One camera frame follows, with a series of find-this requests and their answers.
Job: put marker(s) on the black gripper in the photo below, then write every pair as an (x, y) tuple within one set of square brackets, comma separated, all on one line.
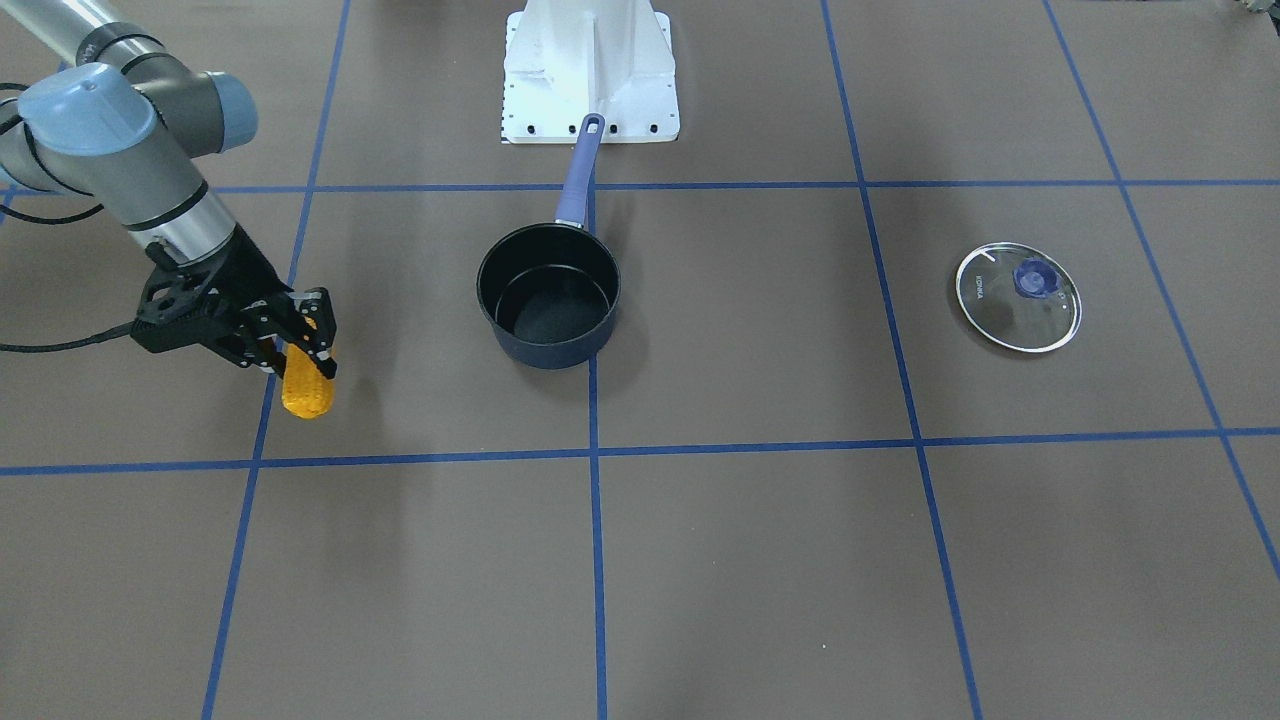
[(247, 272)]

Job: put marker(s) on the yellow plastic corn cob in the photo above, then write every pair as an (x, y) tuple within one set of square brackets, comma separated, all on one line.
[(305, 393)]

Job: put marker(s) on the glass pot lid blue knob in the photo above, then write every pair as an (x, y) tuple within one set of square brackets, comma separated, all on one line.
[(1018, 297)]

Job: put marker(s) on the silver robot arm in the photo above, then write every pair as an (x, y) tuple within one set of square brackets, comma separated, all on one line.
[(123, 125)]

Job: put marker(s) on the dark blue saucepan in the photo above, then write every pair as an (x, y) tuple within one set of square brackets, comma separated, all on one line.
[(550, 290)]

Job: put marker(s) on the white camera stand post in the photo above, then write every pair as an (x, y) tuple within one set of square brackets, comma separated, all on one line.
[(567, 59)]

